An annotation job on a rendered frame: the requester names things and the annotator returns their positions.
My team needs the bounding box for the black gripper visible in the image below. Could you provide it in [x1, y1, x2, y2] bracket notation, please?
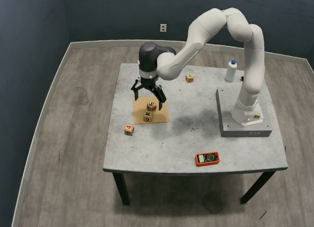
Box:
[131, 76, 167, 110]

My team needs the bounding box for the white plastic bottle with blue cap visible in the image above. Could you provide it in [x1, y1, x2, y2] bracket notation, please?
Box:
[225, 60, 237, 82]

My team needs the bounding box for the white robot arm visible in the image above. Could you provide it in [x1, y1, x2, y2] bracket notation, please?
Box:
[138, 8, 265, 127]

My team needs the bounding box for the tan square mat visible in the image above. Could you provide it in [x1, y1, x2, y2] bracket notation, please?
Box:
[132, 97, 169, 125]

